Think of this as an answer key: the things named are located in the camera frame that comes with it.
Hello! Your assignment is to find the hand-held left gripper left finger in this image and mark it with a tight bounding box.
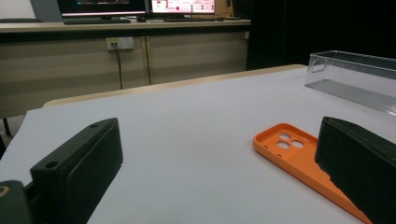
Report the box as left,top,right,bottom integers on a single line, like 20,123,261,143
30,117,124,224

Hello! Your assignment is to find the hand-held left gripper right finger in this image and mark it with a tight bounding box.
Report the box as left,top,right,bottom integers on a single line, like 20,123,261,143
314,116,396,224

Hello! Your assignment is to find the orange phone case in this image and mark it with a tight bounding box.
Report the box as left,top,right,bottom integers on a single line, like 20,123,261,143
252,122,373,224

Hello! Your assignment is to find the clear plastic box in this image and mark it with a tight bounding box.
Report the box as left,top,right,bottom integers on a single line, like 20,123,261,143
304,49,396,118

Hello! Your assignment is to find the white table cover sheet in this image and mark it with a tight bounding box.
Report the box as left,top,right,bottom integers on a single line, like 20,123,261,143
0,66,396,224

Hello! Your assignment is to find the wooden table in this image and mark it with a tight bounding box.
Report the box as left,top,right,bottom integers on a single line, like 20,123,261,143
42,63,308,108

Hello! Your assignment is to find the black keyboard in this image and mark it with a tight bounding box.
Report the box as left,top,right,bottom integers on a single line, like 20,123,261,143
163,16,225,23
63,18,132,25

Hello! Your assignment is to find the black curtain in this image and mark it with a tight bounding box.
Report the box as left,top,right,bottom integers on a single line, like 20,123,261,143
246,0,396,71

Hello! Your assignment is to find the long wooden counter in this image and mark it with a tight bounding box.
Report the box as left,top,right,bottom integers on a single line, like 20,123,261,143
0,19,252,119

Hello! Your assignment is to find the dark computer monitor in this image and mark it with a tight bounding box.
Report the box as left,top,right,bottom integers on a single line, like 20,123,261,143
56,0,148,19

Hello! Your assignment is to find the bright computer monitor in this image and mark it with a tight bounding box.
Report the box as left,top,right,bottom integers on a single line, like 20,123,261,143
149,0,217,16

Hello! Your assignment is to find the black power cable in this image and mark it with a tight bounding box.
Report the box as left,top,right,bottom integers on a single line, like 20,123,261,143
111,42,124,91

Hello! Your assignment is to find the white wall power outlet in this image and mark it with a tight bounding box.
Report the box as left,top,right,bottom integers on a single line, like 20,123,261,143
105,36,135,51

